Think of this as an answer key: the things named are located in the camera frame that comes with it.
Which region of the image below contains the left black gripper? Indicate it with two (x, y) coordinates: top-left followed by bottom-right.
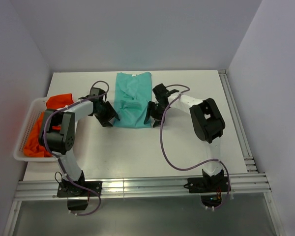
(94, 101), (119, 127)

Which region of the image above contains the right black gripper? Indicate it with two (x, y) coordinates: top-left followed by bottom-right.
(144, 101), (169, 128)

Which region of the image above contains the teal t-shirt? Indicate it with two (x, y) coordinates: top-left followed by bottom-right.
(114, 72), (152, 128)

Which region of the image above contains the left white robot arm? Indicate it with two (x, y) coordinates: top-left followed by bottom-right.
(38, 98), (120, 196)

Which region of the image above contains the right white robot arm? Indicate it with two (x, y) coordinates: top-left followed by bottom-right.
(144, 93), (226, 192)

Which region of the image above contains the white plastic basket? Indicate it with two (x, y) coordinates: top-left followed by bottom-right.
(13, 97), (56, 162)

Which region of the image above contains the orange t-shirt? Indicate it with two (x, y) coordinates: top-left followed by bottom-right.
(23, 93), (74, 158)

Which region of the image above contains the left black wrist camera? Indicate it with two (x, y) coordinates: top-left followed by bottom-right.
(79, 88), (107, 101)

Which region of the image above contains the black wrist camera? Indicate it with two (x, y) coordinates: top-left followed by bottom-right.
(79, 88), (107, 101)
(152, 84), (179, 101)

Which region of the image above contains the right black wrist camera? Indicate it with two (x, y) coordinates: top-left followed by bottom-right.
(152, 84), (179, 101)

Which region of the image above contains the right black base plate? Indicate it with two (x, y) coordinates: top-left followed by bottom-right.
(183, 176), (230, 193)

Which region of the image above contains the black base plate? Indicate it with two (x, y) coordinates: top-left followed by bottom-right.
(183, 176), (230, 193)
(57, 181), (102, 198)

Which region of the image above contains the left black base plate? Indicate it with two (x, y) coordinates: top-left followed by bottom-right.
(57, 181), (102, 198)

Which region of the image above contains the right side aluminium rail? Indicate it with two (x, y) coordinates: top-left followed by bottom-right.
(218, 69), (286, 236)

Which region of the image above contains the aluminium rail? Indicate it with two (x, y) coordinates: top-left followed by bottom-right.
(14, 173), (271, 201)
(218, 69), (286, 236)

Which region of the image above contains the front aluminium rail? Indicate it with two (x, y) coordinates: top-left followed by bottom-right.
(14, 173), (271, 201)

